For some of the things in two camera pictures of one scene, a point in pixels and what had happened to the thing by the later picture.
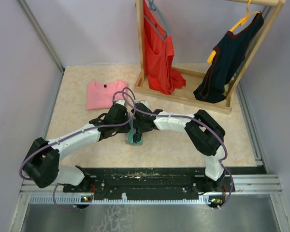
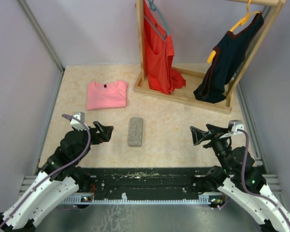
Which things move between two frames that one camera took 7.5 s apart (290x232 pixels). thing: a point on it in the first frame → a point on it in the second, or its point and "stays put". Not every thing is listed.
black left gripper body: (124, 128) → (94, 137)
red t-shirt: (160, 54) stays put
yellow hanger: (240, 22) stays put
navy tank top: (228, 57) stays put
